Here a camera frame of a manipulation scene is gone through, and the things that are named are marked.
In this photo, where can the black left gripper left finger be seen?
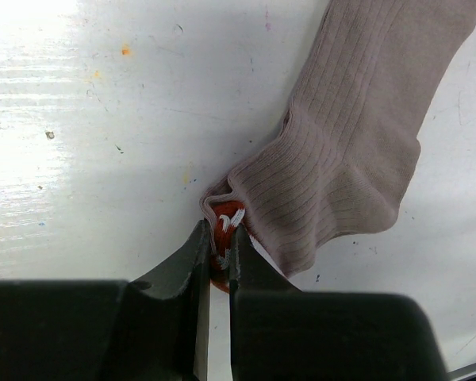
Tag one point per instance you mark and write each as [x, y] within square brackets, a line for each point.
[174, 324]

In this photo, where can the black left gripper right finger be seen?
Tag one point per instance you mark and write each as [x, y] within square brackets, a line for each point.
[256, 292]

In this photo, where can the grey sock with red cuff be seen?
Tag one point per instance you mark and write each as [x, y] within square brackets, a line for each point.
[348, 145]

